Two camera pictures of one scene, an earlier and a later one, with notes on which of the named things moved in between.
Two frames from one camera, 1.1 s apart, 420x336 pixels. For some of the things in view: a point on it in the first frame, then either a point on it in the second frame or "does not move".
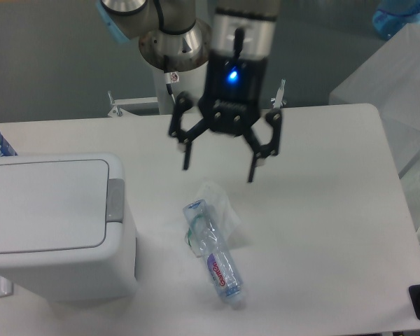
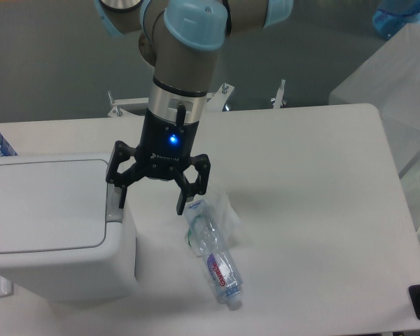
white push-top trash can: (55, 226) does not move
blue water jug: (391, 15) does not move
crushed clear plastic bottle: (203, 239) does not move
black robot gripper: (230, 106) to (165, 147)
